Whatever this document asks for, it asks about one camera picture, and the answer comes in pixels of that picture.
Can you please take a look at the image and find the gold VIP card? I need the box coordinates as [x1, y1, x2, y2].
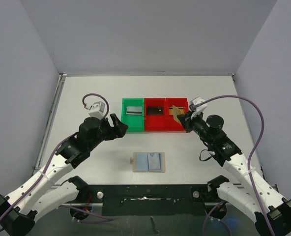
[172, 106, 183, 124]

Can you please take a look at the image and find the beige leather card holder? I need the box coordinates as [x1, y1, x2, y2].
[129, 152, 166, 173]

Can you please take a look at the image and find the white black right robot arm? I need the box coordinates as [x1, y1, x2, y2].
[176, 112, 291, 236]

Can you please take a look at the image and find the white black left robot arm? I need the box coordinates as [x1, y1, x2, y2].
[0, 114, 128, 236]

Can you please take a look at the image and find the silver card in green bin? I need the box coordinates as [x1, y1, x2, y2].
[126, 106, 143, 115]

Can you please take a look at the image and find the black card in red bin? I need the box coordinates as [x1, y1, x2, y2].
[146, 106, 164, 116]

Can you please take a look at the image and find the red right plastic bin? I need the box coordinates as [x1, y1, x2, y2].
[166, 97, 189, 131]

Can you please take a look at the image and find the red plastic bin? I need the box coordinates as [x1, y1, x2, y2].
[144, 98, 166, 132]
[166, 97, 189, 131]

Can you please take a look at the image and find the green plastic bin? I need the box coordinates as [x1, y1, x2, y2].
[121, 98, 145, 132]

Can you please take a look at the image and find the red middle plastic bin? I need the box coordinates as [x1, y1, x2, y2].
[144, 98, 166, 132]

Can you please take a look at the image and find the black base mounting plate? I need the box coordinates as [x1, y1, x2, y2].
[69, 184, 221, 216]

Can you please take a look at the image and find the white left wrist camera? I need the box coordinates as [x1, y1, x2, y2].
[88, 101, 106, 119]

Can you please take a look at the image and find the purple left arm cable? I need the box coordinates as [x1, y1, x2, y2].
[0, 93, 111, 233]

